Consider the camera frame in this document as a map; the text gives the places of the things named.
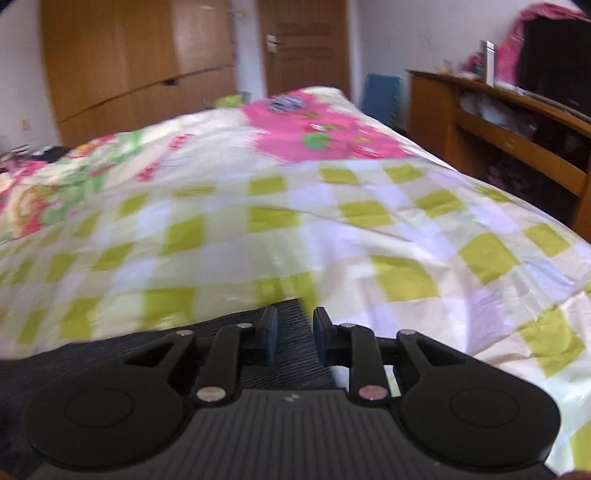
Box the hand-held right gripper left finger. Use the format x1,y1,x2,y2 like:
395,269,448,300
117,306,280,407

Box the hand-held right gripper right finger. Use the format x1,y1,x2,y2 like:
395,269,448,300
312,306,472,405

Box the dark grey checked pants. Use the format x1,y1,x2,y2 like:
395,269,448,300
0,298,345,468

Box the small dark cloth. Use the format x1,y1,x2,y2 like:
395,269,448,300
267,94,306,112

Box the green cloth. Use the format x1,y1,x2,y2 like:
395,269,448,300
216,92,253,108

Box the blue foam mat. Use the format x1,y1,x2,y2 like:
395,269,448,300
361,73,407,131

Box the wooden sideboard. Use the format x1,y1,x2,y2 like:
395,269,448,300
406,69,591,232

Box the wooden door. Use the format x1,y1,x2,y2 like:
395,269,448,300
257,0,350,100

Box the white plastic bags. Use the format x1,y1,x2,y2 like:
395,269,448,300
459,89,505,124

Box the pile of clothes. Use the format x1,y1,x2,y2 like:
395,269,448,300
0,145,71,172

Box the steel thermos bottle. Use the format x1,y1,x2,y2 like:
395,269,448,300
479,40,496,88

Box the wooden wardrobe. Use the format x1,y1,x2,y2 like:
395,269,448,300
41,0,238,149

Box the pink cloth cover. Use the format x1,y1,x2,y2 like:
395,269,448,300
498,3,591,89

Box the black television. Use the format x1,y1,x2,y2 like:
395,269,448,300
519,17,591,119

